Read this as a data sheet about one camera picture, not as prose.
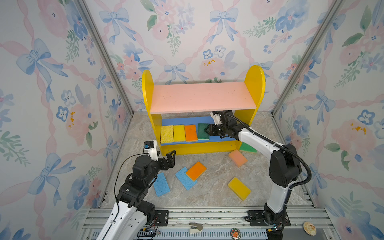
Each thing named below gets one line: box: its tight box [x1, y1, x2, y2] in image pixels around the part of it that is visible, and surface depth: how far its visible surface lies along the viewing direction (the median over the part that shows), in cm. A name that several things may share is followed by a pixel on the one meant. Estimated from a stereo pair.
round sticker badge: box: [230, 227, 242, 240], surface depth 71 cm
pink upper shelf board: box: [150, 82, 257, 115], surface depth 74 cm
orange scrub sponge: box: [184, 124, 198, 142], surface depth 90 cm
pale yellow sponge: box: [185, 161, 207, 182], surface depth 90 cm
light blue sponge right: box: [175, 166, 198, 191], surface depth 87 cm
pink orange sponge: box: [228, 149, 248, 168], surface depth 97 cm
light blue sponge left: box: [153, 172, 171, 197], surface depth 84 cm
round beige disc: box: [303, 221, 317, 237], surface depth 73 cm
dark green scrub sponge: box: [197, 123, 210, 140], surface depth 90 cm
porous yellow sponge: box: [160, 125, 174, 144], surface depth 90 cm
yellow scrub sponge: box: [173, 124, 186, 142], surface depth 90 cm
